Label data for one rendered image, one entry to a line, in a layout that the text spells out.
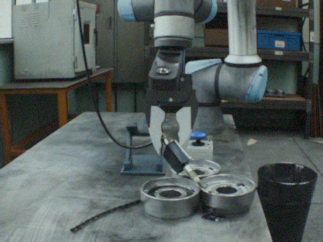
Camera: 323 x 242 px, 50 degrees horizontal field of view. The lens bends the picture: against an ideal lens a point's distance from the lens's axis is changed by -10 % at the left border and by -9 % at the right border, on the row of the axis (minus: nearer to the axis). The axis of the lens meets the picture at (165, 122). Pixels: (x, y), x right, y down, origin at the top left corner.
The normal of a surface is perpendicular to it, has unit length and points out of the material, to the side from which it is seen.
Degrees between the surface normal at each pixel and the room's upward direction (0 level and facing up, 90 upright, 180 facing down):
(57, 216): 0
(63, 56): 90
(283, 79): 90
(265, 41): 90
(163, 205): 90
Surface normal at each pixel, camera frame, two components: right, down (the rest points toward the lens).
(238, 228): 0.00, -0.97
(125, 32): -0.10, 0.22
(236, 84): -0.51, 0.26
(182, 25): 0.35, 0.08
